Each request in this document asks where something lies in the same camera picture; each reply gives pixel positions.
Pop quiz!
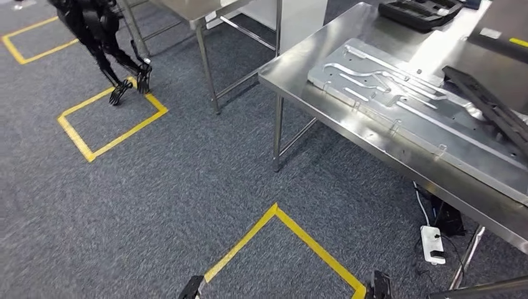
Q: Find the long black plastic part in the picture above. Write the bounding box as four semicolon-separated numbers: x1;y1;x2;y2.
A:
442;65;528;153

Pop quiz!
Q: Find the stainless steel workbench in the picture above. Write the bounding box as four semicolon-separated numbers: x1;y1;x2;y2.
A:
257;0;528;299

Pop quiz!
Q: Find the stamped sheet metal panel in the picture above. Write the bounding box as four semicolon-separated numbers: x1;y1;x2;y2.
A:
307;37;528;205

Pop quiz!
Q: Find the white power strip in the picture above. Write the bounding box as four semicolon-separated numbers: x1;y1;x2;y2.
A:
420;224;447;266

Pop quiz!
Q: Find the black power adapter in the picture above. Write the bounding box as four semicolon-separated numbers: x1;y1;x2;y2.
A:
431;196;466;237

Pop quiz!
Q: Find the open black foam case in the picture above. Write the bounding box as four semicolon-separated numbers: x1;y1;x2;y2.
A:
378;0;465;33

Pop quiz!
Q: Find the black humanoid robot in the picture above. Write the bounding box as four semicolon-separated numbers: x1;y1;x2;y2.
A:
47;0;153;106

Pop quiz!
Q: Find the grey laptop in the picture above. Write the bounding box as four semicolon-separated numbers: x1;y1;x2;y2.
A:
468;0;528;65

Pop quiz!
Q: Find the steel frame side table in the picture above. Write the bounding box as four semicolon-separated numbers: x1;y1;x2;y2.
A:
120;0;283;115

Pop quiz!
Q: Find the white power cable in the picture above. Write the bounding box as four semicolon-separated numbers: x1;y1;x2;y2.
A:
412;181;431;227

